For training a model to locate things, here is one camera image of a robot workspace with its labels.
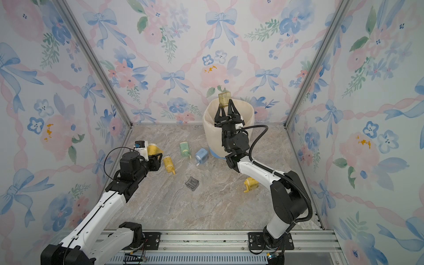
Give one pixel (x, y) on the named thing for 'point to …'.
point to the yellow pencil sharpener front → (153, 149)
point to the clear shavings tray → (192, 183)
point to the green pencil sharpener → (185, 149)
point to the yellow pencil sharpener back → (169, 164)
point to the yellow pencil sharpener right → (251, 184)
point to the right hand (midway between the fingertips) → (226, 99)
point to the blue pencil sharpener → (202, 156)
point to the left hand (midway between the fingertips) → (158, 153)
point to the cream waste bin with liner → (214, 133)
